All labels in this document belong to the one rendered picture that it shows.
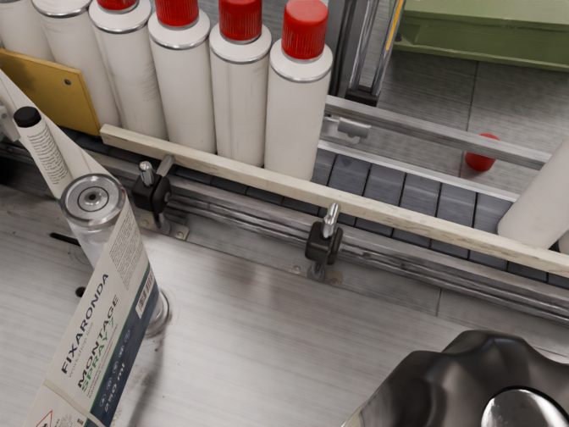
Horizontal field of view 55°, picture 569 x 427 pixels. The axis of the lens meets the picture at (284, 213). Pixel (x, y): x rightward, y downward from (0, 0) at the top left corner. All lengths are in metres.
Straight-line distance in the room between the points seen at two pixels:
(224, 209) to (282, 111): 0.15
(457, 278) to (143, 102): 0.35
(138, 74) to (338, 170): 0.22
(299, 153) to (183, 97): 0.12
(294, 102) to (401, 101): 0.30
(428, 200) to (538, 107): 0.27
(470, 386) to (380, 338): 0.32
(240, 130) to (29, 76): 0.21
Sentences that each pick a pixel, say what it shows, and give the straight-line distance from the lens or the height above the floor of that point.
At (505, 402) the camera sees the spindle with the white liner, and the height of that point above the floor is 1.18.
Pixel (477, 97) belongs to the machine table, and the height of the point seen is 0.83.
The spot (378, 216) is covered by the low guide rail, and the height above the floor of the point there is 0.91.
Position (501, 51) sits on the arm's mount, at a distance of 0.82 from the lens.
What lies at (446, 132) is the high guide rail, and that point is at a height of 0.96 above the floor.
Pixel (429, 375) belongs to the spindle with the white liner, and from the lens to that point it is 0.18.
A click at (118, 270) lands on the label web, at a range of 0.36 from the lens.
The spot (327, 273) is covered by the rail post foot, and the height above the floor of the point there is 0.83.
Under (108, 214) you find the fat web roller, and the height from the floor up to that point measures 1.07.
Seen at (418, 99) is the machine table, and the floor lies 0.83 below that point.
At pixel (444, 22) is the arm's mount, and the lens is 0.78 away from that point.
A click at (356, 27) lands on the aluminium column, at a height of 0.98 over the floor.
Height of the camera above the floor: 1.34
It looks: 59 degrees down
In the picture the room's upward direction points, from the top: 7 degrees clockwise
